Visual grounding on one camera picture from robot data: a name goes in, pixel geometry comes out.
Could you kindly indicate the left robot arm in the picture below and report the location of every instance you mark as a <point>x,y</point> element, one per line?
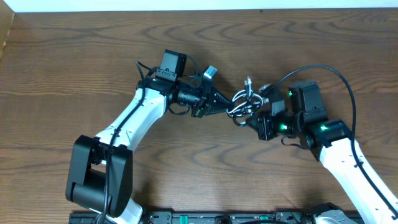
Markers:
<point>100,172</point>

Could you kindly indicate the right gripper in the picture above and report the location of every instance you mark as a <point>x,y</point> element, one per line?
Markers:
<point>265,125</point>

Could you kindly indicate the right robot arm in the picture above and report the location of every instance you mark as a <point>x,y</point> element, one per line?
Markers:
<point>330,141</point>

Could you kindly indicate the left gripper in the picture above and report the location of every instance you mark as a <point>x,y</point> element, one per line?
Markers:
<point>204,101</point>

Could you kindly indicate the cardboard box edge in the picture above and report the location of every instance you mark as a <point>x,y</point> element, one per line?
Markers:
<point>6,20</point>

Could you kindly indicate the black mounting rail base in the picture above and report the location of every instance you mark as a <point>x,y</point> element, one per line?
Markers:
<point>324,213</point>

